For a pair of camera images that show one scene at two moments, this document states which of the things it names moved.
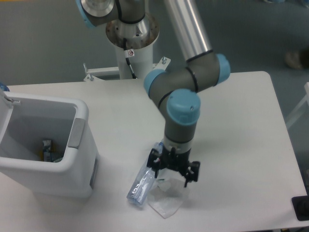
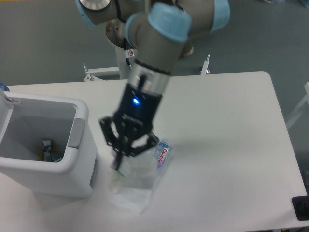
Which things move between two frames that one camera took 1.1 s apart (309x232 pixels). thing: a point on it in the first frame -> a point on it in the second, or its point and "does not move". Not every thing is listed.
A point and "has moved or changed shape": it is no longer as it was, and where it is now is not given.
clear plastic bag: x=168 y=193 -> x=132 y=186
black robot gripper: x=177 y=161 -> x=135 y=116
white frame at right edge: x=305 y=100 does not move
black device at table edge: x=301 y=205 does not move
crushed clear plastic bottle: x=144 y=180 has moved or changed shape
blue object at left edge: x=4 y=87 does not move
